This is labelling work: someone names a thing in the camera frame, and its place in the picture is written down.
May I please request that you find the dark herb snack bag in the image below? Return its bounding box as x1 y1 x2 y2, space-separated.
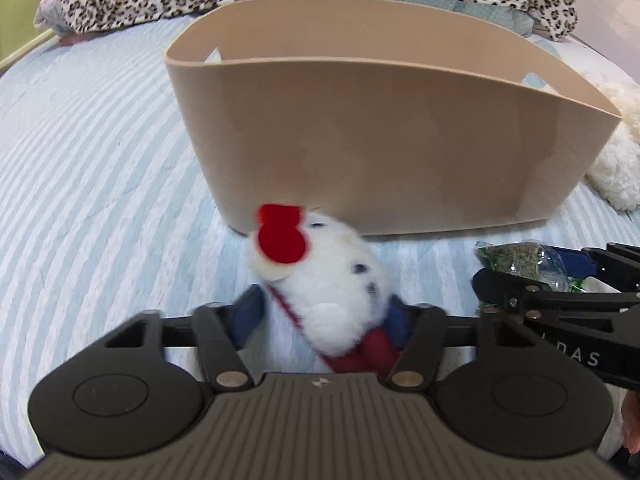
475 242 585 292

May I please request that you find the white red plush doll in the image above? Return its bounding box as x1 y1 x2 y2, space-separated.
246 204 404 376

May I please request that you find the white fluffy plush toy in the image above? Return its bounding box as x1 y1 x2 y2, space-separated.
587 82 640 211

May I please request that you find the beige plastic storage bin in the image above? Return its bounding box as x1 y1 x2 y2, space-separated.
165 0 620 235

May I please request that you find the teal checkered quilt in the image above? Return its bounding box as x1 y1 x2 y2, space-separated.
393 0 535 37

